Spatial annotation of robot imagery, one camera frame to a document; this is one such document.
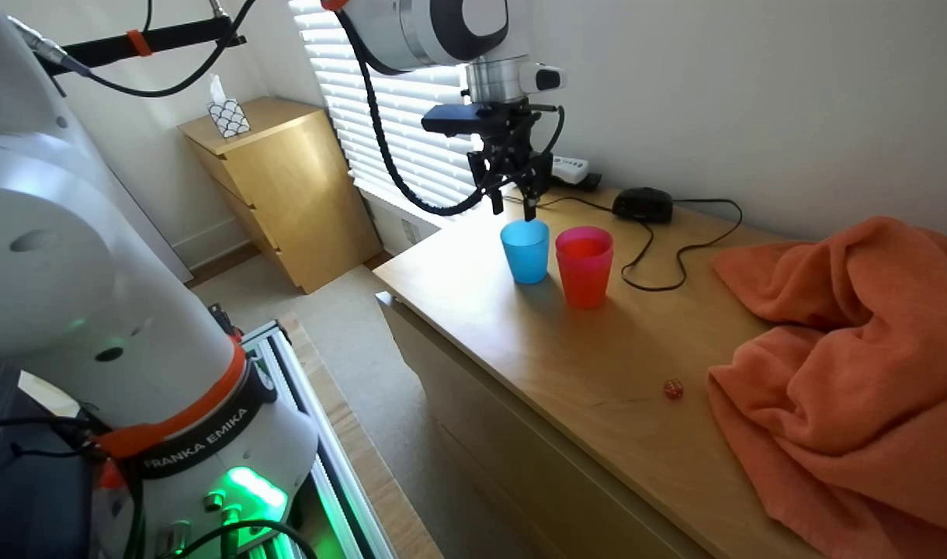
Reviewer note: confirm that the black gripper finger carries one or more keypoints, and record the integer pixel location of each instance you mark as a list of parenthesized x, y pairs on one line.
[(495, 197), (530, 199)]

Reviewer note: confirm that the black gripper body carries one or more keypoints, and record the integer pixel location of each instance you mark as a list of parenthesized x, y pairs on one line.
[(507, 154)]

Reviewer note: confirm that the blue plastic cup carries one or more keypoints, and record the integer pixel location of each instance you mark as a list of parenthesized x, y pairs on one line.
[(525, 246)]

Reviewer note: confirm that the pink plastic cup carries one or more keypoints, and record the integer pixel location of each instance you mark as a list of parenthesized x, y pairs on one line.
[(585, 261)]

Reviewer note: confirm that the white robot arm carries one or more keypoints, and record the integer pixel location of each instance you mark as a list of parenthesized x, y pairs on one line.
[(210, 439)]

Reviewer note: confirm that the white handheld device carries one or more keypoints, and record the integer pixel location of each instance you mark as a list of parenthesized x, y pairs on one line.
[(568, 168)]

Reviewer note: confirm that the white window blinds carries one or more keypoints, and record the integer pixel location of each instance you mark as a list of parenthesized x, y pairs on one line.
[(379, 122)]

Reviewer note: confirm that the black computer mouse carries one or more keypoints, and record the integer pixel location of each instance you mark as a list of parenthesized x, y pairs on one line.
[(642, 207)]

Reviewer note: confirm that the wooden side cabinet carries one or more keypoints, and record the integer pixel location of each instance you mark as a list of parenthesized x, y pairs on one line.
[(289, 186)]

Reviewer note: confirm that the wooden dresser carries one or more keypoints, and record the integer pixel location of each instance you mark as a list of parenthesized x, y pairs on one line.
[(558, 415)]

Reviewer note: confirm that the small red crumb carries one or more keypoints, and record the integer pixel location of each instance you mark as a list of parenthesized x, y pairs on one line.
[(674, 393)]

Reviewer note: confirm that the patterned tissue box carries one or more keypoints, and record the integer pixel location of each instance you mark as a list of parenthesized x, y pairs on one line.
[(225, 111)]

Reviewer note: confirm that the orange towel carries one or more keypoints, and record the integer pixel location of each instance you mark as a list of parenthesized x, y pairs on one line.
[(840, 409)]

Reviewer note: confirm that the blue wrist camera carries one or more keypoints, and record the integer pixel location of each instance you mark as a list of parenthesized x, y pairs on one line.
[(454, 118)]

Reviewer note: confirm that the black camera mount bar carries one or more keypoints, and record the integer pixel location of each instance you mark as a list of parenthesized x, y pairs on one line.
[(131, 43)]

